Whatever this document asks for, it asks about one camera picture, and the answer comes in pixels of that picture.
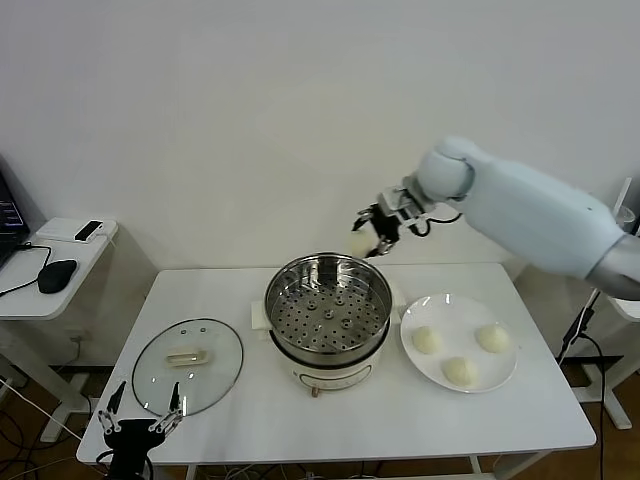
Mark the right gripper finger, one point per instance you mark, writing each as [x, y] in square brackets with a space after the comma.
[382, 248]
[367, 214]

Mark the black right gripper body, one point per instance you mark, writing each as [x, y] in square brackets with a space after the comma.
[390, 225]

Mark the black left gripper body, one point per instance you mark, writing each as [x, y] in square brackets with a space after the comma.
[132, 440]

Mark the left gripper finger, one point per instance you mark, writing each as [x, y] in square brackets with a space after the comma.
[110, 420]
[170, 417]

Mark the white steamed baozi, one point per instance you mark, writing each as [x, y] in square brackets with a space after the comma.
[361, 244]
[493, 338]
[426, 341]
[460, 372]

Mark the round glass pot lid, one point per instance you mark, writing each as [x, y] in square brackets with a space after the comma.
[187, 358]

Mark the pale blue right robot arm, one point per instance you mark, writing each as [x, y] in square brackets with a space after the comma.
[525, 210]

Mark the perforated steel steamer basket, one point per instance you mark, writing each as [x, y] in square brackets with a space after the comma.
[280, 287]

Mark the white table leg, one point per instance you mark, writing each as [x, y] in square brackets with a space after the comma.
[191, 472]
[476, 470]

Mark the white round plate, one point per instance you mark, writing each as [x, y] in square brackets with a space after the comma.
[457, 320]

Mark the white side table with laptop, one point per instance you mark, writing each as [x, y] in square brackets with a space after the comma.
[75, 280]

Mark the black computer mouse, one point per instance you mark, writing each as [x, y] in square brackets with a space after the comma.
[57, 276]

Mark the flat white box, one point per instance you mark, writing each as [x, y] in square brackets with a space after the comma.
[55, 231]

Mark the black laptop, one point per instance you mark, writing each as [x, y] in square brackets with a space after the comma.
[10, 220]

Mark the white drinking straw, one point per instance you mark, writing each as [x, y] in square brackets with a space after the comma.
[625, 192]

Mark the clear plastic drink cup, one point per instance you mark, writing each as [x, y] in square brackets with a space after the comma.
[627, 217]

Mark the white side table with cup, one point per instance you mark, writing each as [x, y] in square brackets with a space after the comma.
[627, 307]

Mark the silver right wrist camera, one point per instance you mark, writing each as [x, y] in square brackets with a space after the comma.
[397, 200]

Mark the white wall socket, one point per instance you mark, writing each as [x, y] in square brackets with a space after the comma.
[80, 339]

